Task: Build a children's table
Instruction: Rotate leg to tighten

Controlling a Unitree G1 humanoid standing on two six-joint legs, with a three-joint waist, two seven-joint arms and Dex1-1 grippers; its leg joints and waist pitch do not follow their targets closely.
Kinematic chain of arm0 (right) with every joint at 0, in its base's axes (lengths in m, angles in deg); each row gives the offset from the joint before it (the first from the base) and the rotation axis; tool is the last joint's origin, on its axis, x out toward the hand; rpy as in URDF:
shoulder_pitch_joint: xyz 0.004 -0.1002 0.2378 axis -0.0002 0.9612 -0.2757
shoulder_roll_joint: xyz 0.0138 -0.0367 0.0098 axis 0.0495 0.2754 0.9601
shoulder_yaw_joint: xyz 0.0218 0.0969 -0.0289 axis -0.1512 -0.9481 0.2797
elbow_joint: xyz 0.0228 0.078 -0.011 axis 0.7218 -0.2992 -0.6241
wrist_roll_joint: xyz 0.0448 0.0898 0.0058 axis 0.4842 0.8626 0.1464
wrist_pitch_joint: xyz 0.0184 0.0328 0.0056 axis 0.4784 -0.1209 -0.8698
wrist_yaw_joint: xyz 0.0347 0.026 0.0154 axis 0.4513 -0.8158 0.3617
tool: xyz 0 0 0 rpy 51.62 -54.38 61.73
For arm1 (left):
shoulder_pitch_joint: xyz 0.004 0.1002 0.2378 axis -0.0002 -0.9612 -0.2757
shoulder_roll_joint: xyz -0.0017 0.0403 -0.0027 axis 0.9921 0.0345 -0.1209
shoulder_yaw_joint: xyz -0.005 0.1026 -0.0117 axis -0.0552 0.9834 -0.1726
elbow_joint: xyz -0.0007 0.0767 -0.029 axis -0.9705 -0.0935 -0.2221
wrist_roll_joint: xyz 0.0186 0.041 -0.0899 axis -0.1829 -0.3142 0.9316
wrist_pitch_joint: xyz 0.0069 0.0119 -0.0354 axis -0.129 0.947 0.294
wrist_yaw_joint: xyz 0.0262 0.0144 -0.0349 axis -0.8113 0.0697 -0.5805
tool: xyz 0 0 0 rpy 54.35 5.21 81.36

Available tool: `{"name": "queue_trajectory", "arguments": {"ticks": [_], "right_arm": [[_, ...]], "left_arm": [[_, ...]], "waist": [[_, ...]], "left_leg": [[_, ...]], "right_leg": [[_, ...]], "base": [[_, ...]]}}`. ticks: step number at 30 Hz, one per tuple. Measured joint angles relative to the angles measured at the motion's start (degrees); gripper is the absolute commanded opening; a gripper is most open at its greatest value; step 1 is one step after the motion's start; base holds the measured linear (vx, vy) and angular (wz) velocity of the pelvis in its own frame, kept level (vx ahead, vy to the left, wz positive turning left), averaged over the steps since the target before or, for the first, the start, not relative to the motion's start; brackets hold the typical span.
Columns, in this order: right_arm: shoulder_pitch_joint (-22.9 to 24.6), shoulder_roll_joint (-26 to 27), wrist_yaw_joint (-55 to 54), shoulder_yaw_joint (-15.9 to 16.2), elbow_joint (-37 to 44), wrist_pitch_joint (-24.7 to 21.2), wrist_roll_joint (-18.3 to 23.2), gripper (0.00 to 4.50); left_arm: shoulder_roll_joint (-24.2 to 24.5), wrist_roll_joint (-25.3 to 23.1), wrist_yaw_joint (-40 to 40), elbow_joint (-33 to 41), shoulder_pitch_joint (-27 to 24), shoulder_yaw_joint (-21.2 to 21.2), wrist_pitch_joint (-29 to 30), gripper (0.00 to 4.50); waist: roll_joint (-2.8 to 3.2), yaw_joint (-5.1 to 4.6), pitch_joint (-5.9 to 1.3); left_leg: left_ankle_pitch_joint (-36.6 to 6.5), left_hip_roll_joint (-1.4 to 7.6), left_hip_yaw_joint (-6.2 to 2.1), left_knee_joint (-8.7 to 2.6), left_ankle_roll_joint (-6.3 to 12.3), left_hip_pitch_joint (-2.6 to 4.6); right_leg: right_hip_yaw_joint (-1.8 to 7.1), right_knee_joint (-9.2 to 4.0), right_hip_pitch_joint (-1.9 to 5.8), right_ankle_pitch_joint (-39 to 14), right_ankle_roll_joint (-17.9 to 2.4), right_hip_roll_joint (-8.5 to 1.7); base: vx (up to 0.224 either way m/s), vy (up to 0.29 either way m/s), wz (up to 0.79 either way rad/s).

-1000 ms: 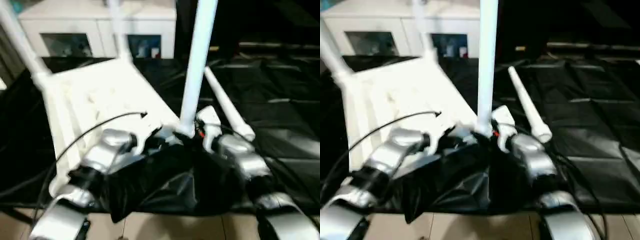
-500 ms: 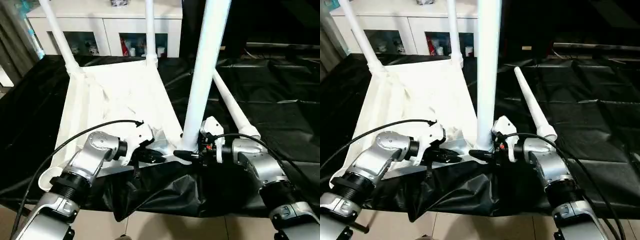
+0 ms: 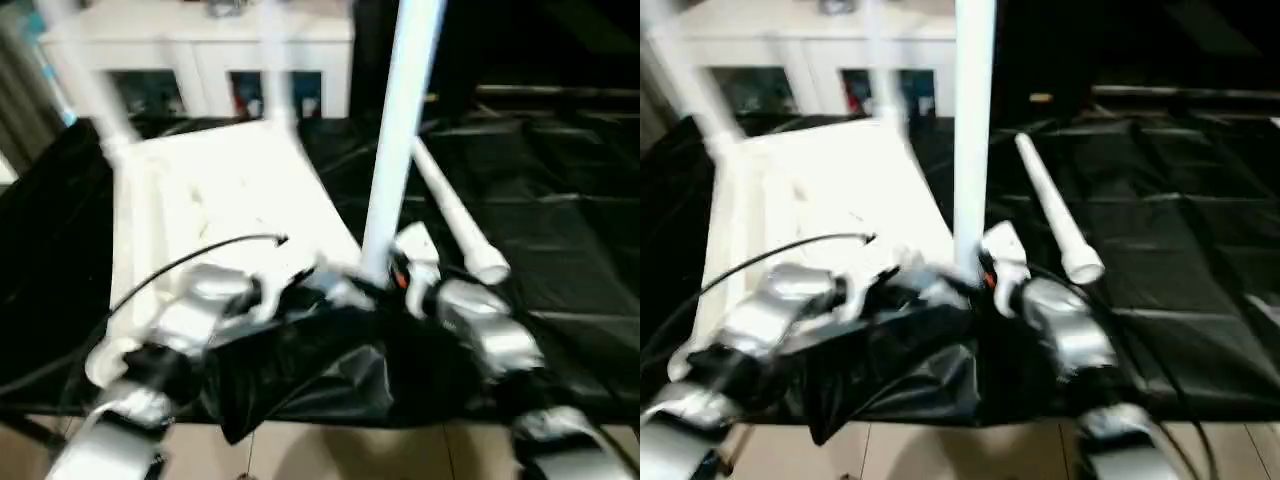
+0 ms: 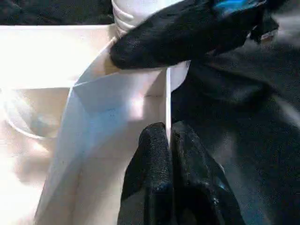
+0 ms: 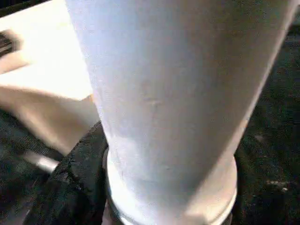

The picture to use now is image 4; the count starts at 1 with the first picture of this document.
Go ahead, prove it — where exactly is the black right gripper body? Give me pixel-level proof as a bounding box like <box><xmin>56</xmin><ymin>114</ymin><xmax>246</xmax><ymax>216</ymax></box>
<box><xmin>210</xmin><ymin>0</ymin><xmax>280</xmax><ymax>45</ymax></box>

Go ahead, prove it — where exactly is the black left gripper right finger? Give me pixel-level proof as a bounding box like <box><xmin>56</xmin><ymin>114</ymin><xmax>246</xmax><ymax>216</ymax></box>
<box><xmin>171</xmin><ymin>120</ymin><xmax>248</xmax><ymax>225</ymax></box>

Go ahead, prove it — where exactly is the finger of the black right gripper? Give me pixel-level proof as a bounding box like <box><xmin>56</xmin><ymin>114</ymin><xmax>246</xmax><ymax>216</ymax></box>
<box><xmin>109</xmin><ymin>0</ymin><xmax>249</xmax><ymax>71</ymax></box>

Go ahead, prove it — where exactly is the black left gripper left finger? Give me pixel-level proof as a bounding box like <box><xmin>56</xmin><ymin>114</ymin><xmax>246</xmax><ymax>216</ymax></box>
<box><xmin>115</xmin><ymin>121</ymin><xmax>176</xmax><ymax>225</ymax></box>

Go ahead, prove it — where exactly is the white plastic table leg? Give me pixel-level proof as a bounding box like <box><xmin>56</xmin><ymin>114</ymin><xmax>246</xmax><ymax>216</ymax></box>
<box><xmin>111</xmin><ymin>0</ymin><xmax>179</xmax><ymax>36</ymax></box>

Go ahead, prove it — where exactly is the white plastic table top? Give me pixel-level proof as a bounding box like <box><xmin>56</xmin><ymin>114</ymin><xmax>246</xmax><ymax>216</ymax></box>
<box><xmin>0</xmin><ymin>24</ymin><xmax>192</xmax><ymax>225</ymax></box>

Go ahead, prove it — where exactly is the black mat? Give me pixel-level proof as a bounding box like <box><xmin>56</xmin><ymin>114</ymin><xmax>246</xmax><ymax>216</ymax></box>
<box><xmin>0</xmin><ymin>0</ymin><xmax>300</xmax><ymax>225</ymax></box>

